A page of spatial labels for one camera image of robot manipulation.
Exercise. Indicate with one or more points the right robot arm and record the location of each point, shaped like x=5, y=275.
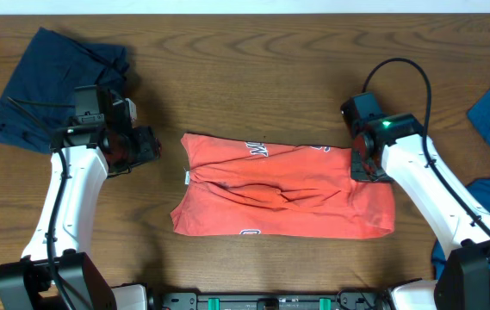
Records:
x=394, y=148

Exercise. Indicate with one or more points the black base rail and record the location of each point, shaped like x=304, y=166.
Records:
x=343, y=300

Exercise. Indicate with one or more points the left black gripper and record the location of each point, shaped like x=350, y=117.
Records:
x=148, y=148

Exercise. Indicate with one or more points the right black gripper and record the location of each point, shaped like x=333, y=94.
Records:
x=358, y=171

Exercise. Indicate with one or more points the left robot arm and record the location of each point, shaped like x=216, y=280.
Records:
x=55, y=271

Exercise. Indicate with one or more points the folded dark navy garment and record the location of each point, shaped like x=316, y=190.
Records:
x=39, y=97

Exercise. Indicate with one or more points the red t-shirt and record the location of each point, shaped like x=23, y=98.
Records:
x=238, y=188

